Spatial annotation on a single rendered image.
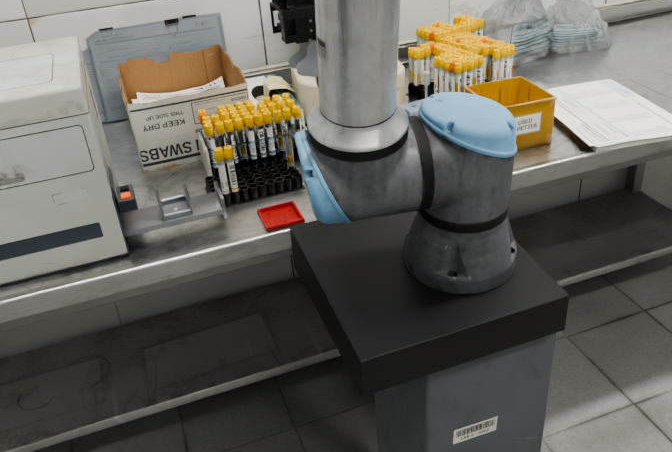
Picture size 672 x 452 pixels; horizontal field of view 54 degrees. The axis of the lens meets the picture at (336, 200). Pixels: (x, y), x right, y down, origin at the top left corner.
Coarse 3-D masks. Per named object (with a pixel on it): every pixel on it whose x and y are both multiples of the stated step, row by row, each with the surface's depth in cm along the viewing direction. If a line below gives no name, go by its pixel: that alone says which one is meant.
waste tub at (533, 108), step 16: (496, 80) 137; (512, 80) 138; (528, 80) 136; (496, 96) 139; (512, 96) 140; (528, 96) 137; (544, 96) 131; (512, 112) 126; (528, 112) 128; (544, 112) 129; (528, 128) 129; (544, 128) 131; (528, 144) 131; (544, 144) 133
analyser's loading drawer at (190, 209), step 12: (156, 192) 112; (216, 192) 115; (168, 204) 114; (180, 204) 114; (192, 204) 114; (204, 204) 114; (216, 204) 113; (120, 216) 112; (132, 216) 112; (144, 216) 112; (156, 216) 111; (168, 216) 110; (180, 216) 110; (192, 216) 111; (204, 216) 112; (132, 228) 109; (144, 228) 109; (156, 228) 110
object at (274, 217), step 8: (264, 208) 117; (272, 208) 118; (280, 208) 118; (288, 208) 118; (296, 208) 117; (264, 216) 116; (272, 216) 116; (280, 216) 116; (288, 216) 116; (296, 216) 115; (264, 224) 113; (272, 224) 114; (280, 224) 112; (288, 224) 113
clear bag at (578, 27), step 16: (560, 0) 178; (576, 0) 177; (560, 16) 176; (576, 16) 175; (592, 16) 176; (560, 32) 175; (576, 32) 175; (592, 32) 175; (608, 32) 178; (560, 48) 176; (576, 48) 177; (592, 48) 178
